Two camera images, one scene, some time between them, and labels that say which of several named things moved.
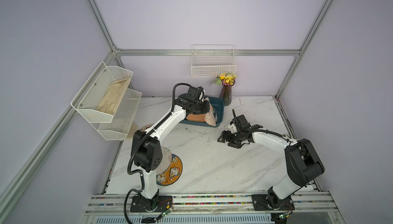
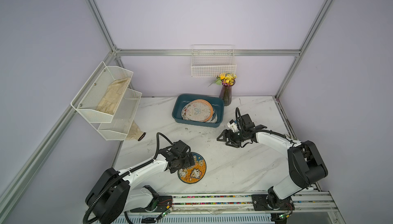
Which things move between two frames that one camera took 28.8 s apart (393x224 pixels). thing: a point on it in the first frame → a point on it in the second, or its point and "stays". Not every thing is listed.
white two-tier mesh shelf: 106,103 stays
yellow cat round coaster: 171,175 → 193,173
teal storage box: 218,105 stays
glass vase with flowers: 226,80 stays
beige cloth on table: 133,128 stays
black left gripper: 206,109 → 187,162
